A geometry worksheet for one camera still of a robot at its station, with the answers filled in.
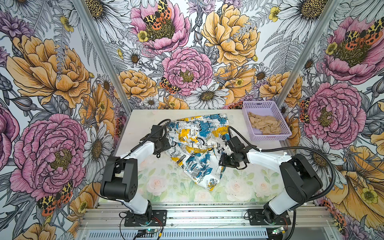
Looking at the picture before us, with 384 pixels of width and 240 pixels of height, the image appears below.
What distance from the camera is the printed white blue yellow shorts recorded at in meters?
0.87

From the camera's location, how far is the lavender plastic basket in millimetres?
1037

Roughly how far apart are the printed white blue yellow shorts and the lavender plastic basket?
19 cm
